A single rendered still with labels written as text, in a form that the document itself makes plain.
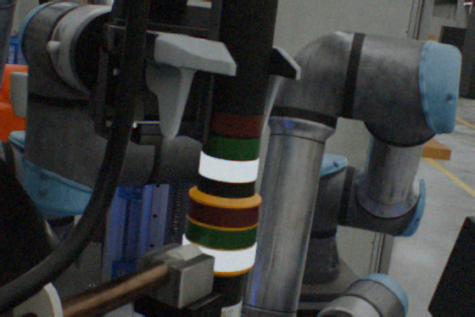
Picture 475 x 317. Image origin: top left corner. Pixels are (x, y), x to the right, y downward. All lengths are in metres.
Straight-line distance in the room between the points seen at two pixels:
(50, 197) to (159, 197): 0.64
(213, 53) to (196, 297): 0.13
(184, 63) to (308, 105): 0.49
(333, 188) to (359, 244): 1.57
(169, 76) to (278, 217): 0.47
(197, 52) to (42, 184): 0.30
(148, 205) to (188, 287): 0.92
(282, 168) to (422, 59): 0.22
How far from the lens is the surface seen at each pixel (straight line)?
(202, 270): 0.36
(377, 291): 0.80
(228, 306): 0.39
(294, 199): 0.82
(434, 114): 0.83
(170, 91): 0.37
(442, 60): 0.83
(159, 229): 1.28
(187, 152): 0.65
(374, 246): 2.81
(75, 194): 0.61
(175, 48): 0.36
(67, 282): 0.40
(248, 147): 0.36
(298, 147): 0.83
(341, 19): 2.49
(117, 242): 1.37
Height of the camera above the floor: 1.51
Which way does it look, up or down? 10 degrees down
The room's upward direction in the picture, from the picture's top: 7 degrees clockwise
